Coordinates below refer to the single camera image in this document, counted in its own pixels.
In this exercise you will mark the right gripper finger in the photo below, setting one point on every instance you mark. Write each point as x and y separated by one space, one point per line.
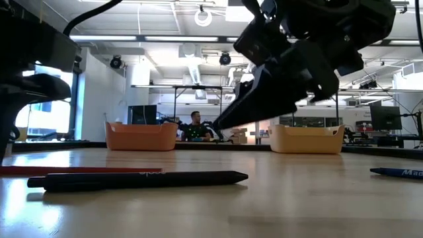
239 88
264 99

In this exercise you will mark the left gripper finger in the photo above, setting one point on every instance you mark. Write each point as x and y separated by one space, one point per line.
33 89

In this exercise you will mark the red pencil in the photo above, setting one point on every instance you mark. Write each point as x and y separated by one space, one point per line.
82 170

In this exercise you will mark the black pen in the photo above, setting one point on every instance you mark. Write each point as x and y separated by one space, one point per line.
138 181

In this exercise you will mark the blue crayon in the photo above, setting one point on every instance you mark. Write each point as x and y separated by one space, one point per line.
400 173

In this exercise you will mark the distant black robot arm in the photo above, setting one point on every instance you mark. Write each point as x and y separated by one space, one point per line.
219 135
168 120

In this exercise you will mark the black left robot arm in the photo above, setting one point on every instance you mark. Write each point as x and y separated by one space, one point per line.
6 8

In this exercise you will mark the large window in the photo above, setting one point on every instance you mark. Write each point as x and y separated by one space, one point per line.
53 119

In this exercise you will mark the cardboard box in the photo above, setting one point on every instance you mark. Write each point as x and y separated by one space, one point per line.
239 139
240 131

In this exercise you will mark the yellow container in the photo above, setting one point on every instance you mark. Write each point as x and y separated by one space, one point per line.
23 135

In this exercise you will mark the yellow plastic bin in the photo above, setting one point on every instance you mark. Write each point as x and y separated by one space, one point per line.
307 140

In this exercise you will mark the person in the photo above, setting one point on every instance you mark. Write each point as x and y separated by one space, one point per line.
195 130

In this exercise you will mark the long ceiling light bar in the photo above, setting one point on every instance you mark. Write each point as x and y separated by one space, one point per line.
181 38

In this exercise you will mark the orange plastic bin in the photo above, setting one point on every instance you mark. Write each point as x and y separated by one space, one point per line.
142 137

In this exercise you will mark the black computer monitor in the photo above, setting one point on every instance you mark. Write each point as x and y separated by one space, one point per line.
385 117

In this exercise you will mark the black ceiling camera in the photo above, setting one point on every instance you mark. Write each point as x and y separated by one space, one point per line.
225 59
115 63

